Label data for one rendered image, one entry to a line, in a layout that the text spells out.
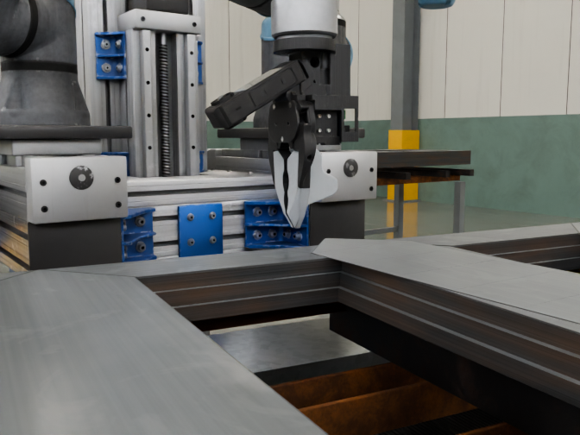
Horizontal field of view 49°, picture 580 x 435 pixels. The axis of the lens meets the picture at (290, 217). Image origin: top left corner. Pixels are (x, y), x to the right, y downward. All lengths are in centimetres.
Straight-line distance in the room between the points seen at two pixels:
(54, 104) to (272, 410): 77
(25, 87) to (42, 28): 9
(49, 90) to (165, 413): 76
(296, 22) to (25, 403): 48
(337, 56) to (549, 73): 837
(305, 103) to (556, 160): 832
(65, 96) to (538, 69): 839
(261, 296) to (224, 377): 35
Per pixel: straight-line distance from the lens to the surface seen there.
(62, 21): 110
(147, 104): 124
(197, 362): 45
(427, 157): 497
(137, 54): 125
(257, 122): 131
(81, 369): 46
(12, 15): 103
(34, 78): 108
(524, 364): 59
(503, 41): 955
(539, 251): 105
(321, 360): 101
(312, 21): 72
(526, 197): 923
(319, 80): 74
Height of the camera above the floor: 102
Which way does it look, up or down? 7 degrees down
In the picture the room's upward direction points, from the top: straight up
